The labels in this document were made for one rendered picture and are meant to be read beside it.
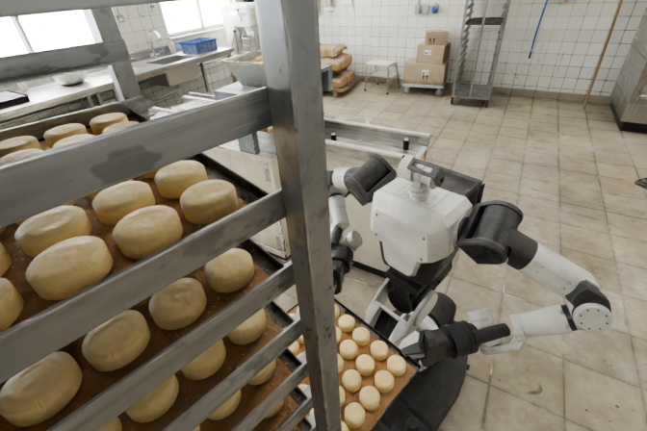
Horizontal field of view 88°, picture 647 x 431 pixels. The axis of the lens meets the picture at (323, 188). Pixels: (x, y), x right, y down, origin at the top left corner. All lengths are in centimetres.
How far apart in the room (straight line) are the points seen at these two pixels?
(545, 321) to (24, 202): 108
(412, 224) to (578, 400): 136
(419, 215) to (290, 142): 75
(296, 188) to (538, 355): 198
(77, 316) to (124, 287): 3
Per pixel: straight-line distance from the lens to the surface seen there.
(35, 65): 64
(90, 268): 29
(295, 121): 25
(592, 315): 107
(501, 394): 199
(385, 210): 102
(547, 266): 101
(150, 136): 23
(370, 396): 98
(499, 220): 98
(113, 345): 36
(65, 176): 23
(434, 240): 98
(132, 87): 67
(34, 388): 37
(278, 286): 36
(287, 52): 23
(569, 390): 213
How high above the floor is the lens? 167
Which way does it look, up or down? 32 degrees down
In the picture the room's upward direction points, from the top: 4 degrees counter-clockwise
